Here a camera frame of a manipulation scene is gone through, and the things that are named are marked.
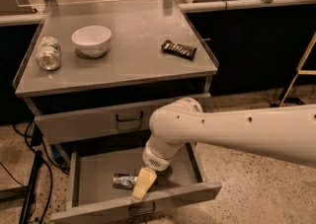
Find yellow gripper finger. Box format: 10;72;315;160
131;167;157;201

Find silver redbull can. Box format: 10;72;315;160
113;174;138;189

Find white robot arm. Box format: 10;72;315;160
131;98;316;201

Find open middle drawer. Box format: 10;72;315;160
52;130;221;224

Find upper grey drawer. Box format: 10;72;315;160
34;93;212;146

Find grey metal drawer cabinet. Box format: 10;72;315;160
12;0;223;224

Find green silver soda can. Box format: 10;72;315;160
36;37;61;71

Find black metal stand leg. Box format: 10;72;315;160
19;151;43;224

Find dark chocolate bar wrapper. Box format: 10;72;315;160
161;39;197;60

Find white ceramic bowl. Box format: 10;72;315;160
71;26;112;58

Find black floor cables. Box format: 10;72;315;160
0;120;71;224

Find yellow wooden easel frame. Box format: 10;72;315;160
278;32;316;107

